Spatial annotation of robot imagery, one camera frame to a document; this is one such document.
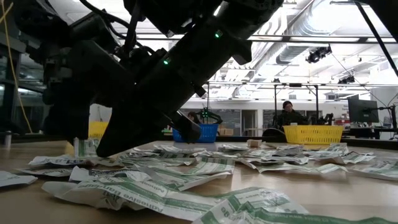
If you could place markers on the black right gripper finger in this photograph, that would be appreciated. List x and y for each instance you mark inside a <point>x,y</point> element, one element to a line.
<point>130,130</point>
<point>188,132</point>

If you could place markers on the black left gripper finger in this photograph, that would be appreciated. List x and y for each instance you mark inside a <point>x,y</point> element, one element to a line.
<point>66,123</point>

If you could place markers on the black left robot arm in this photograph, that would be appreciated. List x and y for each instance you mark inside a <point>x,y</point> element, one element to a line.
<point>46,25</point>

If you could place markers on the black background robot arm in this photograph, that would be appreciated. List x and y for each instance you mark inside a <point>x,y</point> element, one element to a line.
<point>214,117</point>

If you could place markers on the person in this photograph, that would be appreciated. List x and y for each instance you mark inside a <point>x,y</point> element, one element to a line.
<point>196,115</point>
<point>289,116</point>

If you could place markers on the white dark-print wipe packet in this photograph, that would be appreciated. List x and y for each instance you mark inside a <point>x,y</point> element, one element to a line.
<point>289,160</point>
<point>15,180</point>
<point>56,160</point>
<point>337,148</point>
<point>177,149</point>
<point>93,175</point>
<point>46,172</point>
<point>280,151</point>

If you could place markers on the blue plastic basket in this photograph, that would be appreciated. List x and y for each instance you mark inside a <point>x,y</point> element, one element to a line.
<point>210,133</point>

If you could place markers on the brown cardboard box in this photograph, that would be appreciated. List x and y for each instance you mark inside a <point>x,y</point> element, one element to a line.
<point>226,130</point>

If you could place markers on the small grey cylinder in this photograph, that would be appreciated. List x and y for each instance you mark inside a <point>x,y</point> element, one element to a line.
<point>7,139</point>

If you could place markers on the black office chair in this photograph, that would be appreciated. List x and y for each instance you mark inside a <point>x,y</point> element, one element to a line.
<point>273,134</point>

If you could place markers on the black ceiling spotlights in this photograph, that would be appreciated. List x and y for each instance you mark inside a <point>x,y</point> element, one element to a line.
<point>346,80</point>
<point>317,55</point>

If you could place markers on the black computer monitor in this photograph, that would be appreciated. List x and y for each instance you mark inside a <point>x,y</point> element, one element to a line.
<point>362,110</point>

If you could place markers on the black metal rig frame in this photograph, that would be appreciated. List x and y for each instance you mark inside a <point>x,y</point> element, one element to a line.
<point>275,102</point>

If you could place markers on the black glass partition frame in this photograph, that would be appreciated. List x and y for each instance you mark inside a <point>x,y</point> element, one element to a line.
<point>9,49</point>

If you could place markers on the silver ceiling duct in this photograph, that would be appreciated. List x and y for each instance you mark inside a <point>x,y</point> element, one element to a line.
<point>295,31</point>

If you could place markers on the long ceiling light rail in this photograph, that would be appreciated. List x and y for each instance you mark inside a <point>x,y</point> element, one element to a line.
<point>311,39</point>

